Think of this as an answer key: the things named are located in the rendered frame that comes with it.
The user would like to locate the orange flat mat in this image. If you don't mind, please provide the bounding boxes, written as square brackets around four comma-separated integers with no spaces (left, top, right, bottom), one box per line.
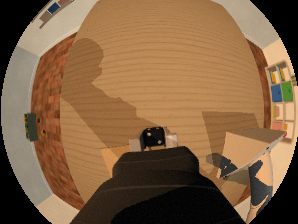
[101,145,131,177]

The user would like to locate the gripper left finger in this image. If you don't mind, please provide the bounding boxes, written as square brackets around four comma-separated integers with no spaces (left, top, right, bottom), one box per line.
[129,129,147,152]

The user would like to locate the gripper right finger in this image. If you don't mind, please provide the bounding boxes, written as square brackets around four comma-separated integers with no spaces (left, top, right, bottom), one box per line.
[162,127,178,148]

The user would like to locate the black die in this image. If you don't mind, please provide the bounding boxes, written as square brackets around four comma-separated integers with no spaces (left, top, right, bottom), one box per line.
[144,127,164,147]

